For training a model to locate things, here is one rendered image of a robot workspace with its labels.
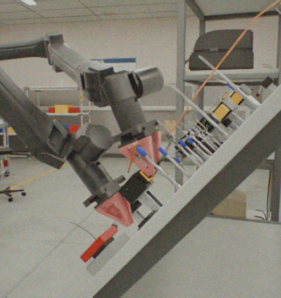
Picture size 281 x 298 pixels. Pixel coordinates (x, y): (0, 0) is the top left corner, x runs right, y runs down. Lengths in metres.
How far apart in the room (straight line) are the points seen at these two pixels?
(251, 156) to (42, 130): 0.40
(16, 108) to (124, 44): 7.92
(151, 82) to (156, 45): 7.70
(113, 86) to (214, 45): 1.09
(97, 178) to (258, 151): 0.36
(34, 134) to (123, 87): 0.20
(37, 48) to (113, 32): 7.53
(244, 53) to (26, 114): 1.21
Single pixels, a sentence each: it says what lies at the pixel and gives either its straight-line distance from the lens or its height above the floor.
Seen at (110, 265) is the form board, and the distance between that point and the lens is 0.46.
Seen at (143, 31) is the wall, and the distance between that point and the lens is 8.52.
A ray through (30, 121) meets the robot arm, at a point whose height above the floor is 1.27.
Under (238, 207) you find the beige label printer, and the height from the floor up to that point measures 0.81.
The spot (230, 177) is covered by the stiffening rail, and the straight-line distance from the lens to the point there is 0.53.
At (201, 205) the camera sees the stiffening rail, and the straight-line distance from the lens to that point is 0.54.
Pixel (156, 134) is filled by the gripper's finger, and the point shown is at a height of 1.24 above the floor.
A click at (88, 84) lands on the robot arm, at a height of 1.34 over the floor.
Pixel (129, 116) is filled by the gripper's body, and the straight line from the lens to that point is 0.67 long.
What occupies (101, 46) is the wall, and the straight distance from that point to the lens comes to 8.69.
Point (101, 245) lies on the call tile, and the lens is 0.50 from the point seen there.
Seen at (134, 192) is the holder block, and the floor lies 1.12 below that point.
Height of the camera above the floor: 1.30
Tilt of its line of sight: 8 degrees down
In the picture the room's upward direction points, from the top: straight up
